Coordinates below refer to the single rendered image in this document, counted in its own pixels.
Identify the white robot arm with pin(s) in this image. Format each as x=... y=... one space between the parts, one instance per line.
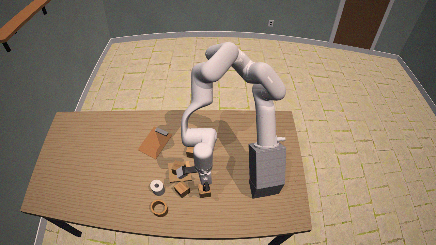
x=267 y=86

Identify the dark brown open cylinder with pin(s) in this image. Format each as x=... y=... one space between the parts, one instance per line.
x=156 y=202

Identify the tan square wooden board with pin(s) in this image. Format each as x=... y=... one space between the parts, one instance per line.
x=173 y=178

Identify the brown clipboard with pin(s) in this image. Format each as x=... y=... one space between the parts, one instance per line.
x=155 y=142

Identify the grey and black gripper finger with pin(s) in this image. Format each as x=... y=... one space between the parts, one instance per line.
x=206 y=187

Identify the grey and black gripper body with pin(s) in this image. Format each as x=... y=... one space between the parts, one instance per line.
x=206 y=178

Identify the grey cylinder with white top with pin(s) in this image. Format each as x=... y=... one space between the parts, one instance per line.
x=157 y=187

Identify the brown cube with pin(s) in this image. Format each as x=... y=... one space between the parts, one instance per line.
x=203 y=194
x=189 y=152
x=182 y=189
x=176 y=165

